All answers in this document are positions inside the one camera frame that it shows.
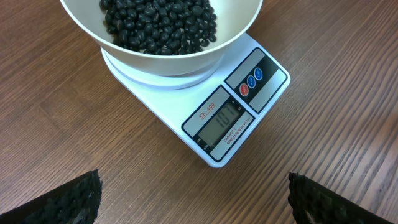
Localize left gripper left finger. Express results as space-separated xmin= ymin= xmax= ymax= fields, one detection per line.
xmin=1 ymin=169 xmax=102 ymax=224

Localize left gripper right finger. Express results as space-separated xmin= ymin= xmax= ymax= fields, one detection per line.
xmin=288 ymin=172 xmax=392 ymax=224

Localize white digital kitchen scale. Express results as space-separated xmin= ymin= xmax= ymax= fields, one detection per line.
xmin=101 ymin=34 xmax=290 ymax=168

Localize black beans in bowl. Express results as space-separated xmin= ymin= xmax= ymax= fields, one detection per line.
xmin=99 ymin=0 xmax=217 ymax=55

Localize cream bowl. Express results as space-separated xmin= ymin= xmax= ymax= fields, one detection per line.
xmin=61 ymin=0 xmax=263 ymax=75

